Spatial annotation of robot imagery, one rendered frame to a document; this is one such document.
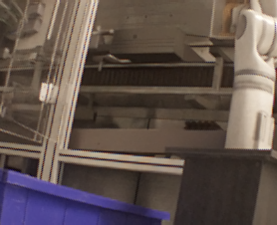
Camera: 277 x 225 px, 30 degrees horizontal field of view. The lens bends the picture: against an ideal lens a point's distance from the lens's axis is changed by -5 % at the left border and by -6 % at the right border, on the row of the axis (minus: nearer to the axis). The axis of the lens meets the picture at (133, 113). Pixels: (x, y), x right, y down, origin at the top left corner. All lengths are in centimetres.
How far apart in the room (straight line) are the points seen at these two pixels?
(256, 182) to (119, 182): 109
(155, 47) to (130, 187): 51
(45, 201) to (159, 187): 102
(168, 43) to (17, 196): 113
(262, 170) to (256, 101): 17
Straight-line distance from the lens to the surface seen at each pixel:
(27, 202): 91
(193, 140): 162
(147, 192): 195
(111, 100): 234
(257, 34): 114
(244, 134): 107
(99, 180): 207
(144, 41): 195
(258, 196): 98
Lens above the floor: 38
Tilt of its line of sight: 12 degrees up
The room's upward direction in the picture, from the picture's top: 10 degrees clockwise
